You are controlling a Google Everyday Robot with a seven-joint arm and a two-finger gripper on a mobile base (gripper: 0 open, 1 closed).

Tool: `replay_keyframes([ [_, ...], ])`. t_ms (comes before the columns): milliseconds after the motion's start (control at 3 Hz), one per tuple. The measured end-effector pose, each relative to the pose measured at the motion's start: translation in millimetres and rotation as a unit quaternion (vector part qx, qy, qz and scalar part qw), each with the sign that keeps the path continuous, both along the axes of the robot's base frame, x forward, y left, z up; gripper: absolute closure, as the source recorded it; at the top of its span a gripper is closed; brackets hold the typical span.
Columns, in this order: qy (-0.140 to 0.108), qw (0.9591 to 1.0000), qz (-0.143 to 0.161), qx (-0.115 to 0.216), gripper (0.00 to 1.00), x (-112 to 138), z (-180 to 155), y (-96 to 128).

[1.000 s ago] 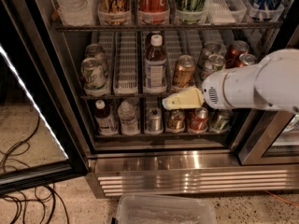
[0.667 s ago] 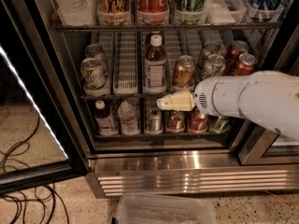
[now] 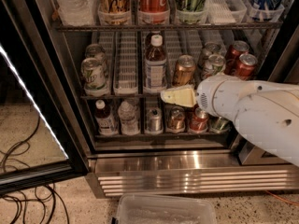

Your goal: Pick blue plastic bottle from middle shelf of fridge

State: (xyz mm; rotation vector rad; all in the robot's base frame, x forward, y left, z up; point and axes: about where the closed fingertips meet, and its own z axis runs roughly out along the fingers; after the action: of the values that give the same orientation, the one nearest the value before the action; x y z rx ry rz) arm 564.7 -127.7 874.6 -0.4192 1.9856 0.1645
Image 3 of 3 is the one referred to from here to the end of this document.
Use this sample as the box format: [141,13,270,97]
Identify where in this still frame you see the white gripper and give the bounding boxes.
[160,75,257,120]

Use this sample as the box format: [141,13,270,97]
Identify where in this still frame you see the tea bottle blue label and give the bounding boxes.
[144,35,167,93]

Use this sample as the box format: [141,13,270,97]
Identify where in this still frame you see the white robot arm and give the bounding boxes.
[160,74,299,166]

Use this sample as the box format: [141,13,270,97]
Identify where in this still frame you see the gold can bottom shelf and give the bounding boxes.
[166,106,185,133]

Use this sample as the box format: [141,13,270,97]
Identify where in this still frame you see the front red can bottom shelf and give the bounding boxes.
[188,107,209,133]

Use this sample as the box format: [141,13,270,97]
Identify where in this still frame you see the gold soda can middle shelf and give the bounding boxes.
[172,55,195,87]

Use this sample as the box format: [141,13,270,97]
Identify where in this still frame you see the silver can bottom shelf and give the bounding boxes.
[145,107,163,134]

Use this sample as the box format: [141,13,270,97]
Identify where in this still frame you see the front green can bottom shelf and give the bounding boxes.
[209,117,230,133]

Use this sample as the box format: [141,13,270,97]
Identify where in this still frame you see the green can shelf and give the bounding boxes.
[209,117,230,133]
[175,0,206,24]

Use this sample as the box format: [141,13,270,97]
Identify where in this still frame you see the clear water bottle bottom shelf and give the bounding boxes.
[118,101,140,135]

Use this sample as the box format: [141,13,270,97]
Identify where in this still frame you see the clear water bottle shelf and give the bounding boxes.
[118,101,140,135]
[57,0,96,26]

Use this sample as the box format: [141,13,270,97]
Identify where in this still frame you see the stainless fridge base grille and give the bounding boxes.
[86,151,299,198]

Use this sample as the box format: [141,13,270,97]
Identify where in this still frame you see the small tea bottle bottom shelf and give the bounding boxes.
[94,100,118,136]

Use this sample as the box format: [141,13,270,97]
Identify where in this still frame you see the green can top shelf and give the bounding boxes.
[175,0,206,24]

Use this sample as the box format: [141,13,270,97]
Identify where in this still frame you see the right glass fridge door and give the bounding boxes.
[239,24,299,165]

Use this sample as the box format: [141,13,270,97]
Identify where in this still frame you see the red cola can top shelf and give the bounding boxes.
[137,0,170,24]

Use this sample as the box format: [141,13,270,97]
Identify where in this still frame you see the gold can top shelf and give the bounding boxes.
[98,0,131,25]

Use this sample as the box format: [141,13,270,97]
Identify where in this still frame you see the blue can top shelf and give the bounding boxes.
[242,0,284,22]

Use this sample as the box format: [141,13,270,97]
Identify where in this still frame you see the clear water bottle top shelf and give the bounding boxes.
[57,0,96,26]

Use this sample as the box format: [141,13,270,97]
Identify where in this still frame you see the open glass fridge door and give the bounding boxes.
[0,0,88,196]

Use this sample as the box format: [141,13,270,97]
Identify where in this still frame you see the front white green can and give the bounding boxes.
[201,54,226,79]

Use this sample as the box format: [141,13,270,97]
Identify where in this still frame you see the white green can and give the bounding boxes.
[198,42,221,68]
[201,54,226,79]

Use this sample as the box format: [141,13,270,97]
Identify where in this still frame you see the rear white green can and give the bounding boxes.
[198,42,221,68]

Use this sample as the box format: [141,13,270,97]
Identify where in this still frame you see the rear red cola can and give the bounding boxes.
[224,40,249,75]

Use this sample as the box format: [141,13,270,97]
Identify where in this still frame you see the front red cola can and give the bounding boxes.
[233,53,258,80]

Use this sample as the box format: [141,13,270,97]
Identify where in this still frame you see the front green 7up can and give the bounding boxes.
[81,58,108,97]

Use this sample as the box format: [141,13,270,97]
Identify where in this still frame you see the green 7up can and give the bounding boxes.
[81,58,108,97]
[85,43,108,75]

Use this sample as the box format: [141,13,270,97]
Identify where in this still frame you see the rear green 7up can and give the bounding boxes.
[85,43,108,75]

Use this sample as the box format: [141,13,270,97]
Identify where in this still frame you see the clear plastic bin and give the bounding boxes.
[111,194,217,224]

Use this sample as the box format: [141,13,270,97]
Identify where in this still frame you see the orange cable on floor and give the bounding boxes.
[264,189,299,207]

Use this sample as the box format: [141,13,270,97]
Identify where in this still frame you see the black cables on floor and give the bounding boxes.
[0,115,71,224]

